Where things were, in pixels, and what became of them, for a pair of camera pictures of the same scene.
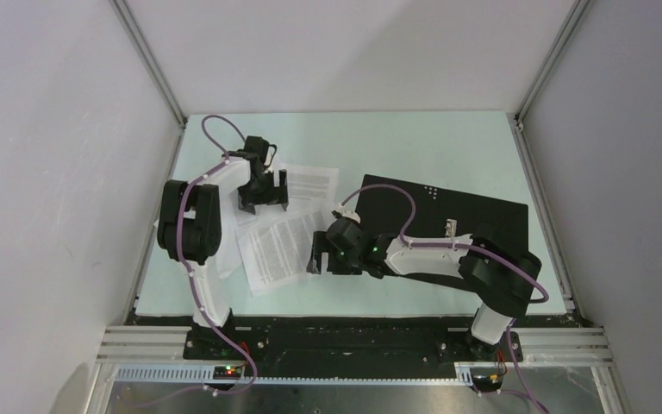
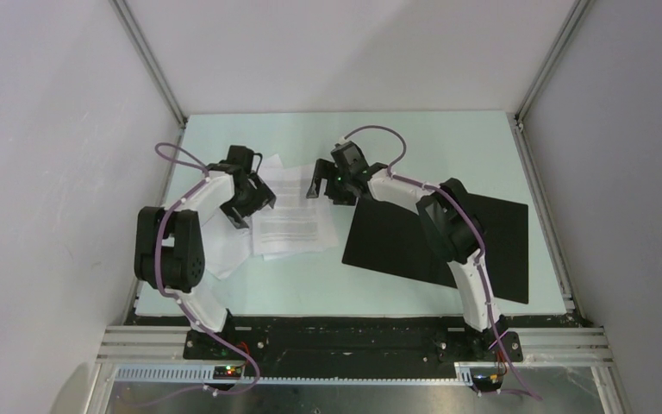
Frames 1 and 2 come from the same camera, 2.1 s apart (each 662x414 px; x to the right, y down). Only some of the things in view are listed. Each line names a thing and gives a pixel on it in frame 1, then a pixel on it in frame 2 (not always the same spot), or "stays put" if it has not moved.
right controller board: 484,384 stays put
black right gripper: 315,264 → 324,168
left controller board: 227,373 stays put
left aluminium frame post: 149,59 stays put
